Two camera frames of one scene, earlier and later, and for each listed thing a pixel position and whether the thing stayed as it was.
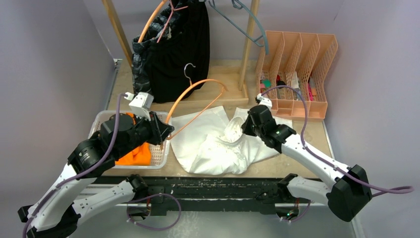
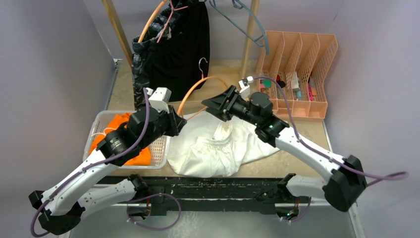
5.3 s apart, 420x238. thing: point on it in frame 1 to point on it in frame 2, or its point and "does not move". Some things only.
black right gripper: (245, 128) to (219, 106)
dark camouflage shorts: (157, 28) does not move
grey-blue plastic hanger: (236, 4) does not move
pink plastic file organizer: (298, 60) does not move
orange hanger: (191, 85) to (202, 78)
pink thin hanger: (169, 19) does not move
